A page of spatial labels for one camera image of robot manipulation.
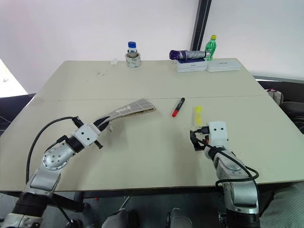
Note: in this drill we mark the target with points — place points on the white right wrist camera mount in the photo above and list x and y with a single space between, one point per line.
217 133

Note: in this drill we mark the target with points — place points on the purple and grey folded umbrella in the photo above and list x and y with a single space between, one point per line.
187 54

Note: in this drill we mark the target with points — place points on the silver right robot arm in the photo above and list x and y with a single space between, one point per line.
235 180

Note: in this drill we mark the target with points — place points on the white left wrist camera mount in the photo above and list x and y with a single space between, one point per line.
86 134

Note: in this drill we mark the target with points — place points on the dark rounded shape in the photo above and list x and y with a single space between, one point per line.
116 218
179 218

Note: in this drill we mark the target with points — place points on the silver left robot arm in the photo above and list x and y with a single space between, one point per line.
51 161

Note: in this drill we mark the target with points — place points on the white box with blue lid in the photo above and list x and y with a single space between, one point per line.
191 65

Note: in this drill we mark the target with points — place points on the black vertical window frame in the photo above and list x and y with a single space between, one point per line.
201 23

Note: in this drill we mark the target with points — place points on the red marker with black cap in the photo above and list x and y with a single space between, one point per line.
178 108

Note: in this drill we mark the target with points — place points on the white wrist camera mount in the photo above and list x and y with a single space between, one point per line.
217 133
86 134

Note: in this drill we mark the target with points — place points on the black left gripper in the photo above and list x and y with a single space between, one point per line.
99 125

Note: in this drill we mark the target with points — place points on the small bottle with blue cap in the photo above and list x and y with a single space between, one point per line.
132 47

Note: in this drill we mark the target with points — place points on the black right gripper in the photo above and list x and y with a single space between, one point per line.
203 133

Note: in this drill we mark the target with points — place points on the grey knit fabric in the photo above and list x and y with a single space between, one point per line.
285 209

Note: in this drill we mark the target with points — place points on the plain white flat box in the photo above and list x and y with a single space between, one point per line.
222 65

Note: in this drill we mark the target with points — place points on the white tape roll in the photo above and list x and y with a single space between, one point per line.
133 61

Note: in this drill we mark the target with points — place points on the grid pattern pencil pouch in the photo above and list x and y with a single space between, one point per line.
140 107

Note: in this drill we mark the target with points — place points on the black office chair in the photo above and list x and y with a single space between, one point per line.
293 114

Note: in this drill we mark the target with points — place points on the yellow highlighter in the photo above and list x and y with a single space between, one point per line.
198 116

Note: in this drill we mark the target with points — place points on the crumpled white paper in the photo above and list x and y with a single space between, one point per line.
114 61

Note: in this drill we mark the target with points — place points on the green bottle with yellow cap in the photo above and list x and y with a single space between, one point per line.
210 47

